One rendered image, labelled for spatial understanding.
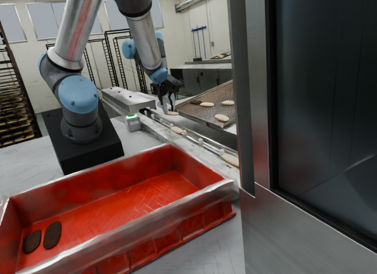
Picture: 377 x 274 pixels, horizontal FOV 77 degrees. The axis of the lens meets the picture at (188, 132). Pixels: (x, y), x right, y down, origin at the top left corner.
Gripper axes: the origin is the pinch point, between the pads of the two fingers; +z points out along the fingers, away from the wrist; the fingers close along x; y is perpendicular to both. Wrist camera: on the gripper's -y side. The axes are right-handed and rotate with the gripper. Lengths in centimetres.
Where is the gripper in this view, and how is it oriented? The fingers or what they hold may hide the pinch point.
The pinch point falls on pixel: (170, 110)
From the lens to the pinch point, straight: 113.9
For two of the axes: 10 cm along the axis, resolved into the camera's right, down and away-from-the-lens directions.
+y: -7.0, -1.3, 7.0
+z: 1.5, 9.3, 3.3
